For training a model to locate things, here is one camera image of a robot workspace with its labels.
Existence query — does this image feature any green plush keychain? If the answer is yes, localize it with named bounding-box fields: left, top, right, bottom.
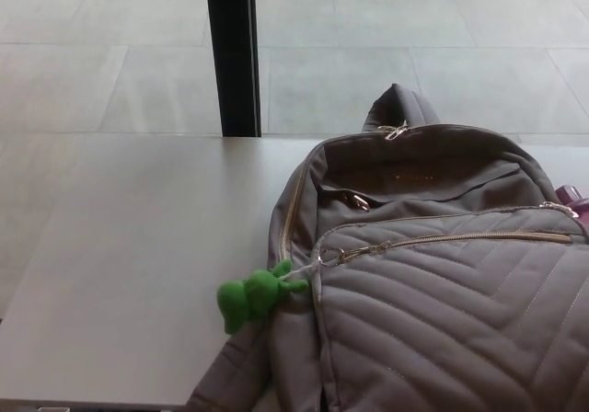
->
left=215, top=247, right=350, bottom=336

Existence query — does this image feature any grey quilted backpack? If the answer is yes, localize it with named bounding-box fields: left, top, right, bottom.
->
left=181, top=83, right=589, bottom=412

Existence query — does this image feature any black window frame pillar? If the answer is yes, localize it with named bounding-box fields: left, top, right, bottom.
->
left=204, top=0, right=262, bottom=137

